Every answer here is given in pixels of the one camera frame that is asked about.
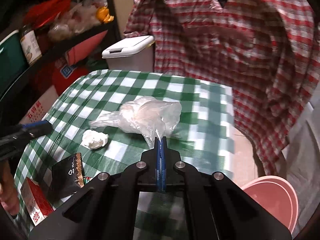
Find red white milk carton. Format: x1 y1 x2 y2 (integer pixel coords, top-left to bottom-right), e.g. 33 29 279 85
21 178 54 226

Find grey covered appliance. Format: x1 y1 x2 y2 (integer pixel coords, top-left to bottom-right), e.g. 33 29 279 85
283 86 319 237

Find red sack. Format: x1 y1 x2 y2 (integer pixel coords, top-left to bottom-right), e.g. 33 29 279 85
33 57 91 96

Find green white checkered tablecloth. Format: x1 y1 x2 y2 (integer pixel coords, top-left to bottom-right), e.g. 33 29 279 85
13 69 235 240

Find black metal shelf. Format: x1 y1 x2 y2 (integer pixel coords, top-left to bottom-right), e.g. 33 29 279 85
1 0 116 103

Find white tissue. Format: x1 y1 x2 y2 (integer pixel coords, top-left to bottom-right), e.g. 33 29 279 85
81 129 108 150

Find white rice bag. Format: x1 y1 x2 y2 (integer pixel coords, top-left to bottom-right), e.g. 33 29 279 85
19 86 58 125

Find yellow toy figure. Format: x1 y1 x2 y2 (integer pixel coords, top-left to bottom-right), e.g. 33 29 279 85
95 7 114 23

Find left hand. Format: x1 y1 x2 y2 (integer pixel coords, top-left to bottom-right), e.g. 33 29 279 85
0 160 20 216

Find green storage box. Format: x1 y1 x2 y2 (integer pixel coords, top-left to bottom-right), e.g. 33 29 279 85
0 29 26 97

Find pink plastic trash bin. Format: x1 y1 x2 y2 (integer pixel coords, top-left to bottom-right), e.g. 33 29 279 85
241 176 298 232

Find white labelled jar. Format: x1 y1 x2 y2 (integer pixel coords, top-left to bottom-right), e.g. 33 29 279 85
20 25 42 66

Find black coffee sachet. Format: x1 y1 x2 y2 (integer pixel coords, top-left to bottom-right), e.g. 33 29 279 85
48 153 85 202

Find red plaid shirt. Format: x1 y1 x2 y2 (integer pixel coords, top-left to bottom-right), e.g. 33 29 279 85
124 0 319 175

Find white food bags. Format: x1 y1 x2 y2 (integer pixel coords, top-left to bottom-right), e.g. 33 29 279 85
48 0 109 42

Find clear plastic bag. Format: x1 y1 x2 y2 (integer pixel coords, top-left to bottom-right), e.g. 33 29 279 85
89 96 182 148

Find red plastic bag on shelf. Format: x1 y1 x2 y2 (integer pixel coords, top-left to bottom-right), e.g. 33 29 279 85
23 0 72 29

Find white lidded trash can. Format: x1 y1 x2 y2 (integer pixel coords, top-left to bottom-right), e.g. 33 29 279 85
102 35 155 72

